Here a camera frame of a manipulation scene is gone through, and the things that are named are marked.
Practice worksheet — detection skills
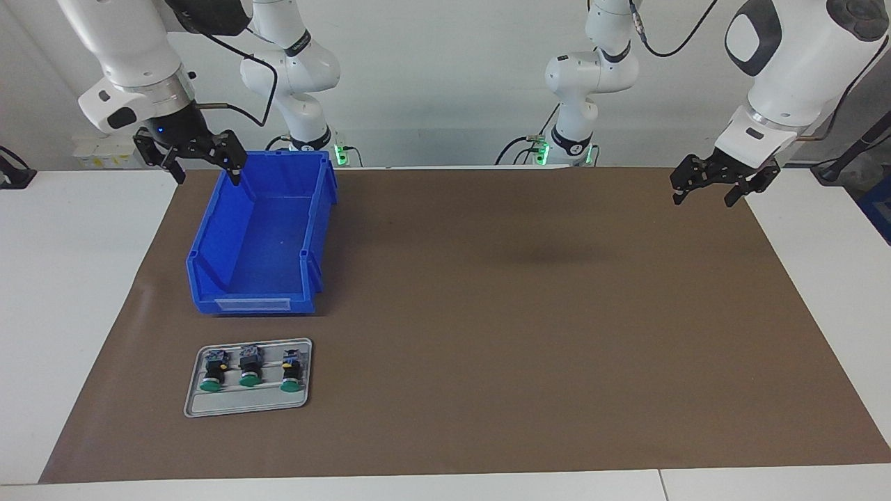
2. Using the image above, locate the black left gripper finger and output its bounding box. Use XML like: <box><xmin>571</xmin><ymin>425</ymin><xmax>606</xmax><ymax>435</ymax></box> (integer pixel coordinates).
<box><xmin>724</xmin><ymin>162</ymin><xmax>782</xmax><ymax>208</ymax></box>
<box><xmin>670</xmin><ymin>154</ymin><xmax>718</xmax><ymax>207</ymax></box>

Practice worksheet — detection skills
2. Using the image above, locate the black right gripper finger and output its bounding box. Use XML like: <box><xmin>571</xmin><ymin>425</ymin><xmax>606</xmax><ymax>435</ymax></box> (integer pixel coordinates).
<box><xmin>134</xmin><ymin>129</ymin><xmax>187</xmax><ymax>186</ymax></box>
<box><xmin>202</xmin><ymin>130</ymin><xmax>248</xmax><ymax>186</ymax></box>

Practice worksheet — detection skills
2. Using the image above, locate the green push button switch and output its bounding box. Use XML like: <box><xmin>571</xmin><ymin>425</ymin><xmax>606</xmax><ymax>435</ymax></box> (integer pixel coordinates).
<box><xmin>238</xmin><ymin>346</ymin><xmax>264</xmax><ymax>388</ymax></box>
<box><xmin>280</xmin><ymin>349</ymin><xmax>307</xmax><ymax>393</ymax></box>
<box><xmin>200</xmin><ymin>350</ymin><xmax>229</xmax><ymax>392</ymax></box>

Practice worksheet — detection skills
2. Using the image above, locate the blue plastic storage bin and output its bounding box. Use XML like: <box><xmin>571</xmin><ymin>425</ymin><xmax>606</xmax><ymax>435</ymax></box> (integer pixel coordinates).
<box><xmin>186</xmin><ymin>150</ymin><xmax>340</xmax><ymax>316</ymax></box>

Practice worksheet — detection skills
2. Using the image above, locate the black stand pole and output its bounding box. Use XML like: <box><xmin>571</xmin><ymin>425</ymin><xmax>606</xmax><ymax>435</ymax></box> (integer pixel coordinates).
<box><xmin>811</xmin><ymin>111</ymin><xmax>891</xmax><ymax>183</ymax></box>

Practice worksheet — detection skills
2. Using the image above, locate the blue crate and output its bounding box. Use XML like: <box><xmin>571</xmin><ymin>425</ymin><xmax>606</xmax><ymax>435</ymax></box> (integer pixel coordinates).
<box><xmin>858</xmin><ymin>174</ymin><xmax>891</xmax><ymax>246</ymax></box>

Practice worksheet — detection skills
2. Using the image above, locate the brown table mat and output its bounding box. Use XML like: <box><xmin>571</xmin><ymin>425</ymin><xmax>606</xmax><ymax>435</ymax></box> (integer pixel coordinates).
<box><xmin>38</xmin><ymin>166</ymin><xmax>891</xmax><ymax>484</ymax></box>

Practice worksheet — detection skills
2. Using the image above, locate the grey metal tray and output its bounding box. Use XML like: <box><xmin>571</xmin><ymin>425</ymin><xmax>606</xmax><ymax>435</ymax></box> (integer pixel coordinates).
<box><xmin>183</xmin><ymin>338</ymin><xmax>313</xmax><ymax>418</ymax></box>

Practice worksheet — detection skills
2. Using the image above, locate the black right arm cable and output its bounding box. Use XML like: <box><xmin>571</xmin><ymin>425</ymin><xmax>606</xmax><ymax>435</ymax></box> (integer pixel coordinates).
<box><xmin>184</xmin><ymin>21</ymin><xmax>279</xmax><ymax>129</ymax></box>

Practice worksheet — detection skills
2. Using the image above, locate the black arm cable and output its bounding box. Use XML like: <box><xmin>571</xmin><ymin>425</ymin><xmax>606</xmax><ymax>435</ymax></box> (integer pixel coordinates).
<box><xmin>184</xmin><ymin>21</ymin><xmax>279</xmax><ymax>129</ymax></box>
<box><xmin>626</xmin><ymin>0</ymin><xmax>891</xmax><ymax>143</ymax></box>

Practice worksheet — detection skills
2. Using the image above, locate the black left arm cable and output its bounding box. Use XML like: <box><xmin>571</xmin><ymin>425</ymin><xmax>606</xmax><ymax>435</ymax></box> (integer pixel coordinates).
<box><xmin>626</xmin><ymin>0</ymin><xmax>891</xmax><ymax>143</ymax></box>

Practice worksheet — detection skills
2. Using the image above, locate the black clamp mount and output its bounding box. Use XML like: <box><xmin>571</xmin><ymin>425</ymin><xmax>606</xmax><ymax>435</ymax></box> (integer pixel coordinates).
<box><xmin>0</xmin><ymin>146</ymin><xmax>37</xmax><ymax>190</ymax></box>

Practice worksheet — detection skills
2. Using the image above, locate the black base cable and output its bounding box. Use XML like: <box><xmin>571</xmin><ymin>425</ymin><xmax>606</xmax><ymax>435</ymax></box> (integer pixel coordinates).
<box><xmin>496</xmin><ymin>104</ymin><xmax>560</xmax><ymax>166</ymax></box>

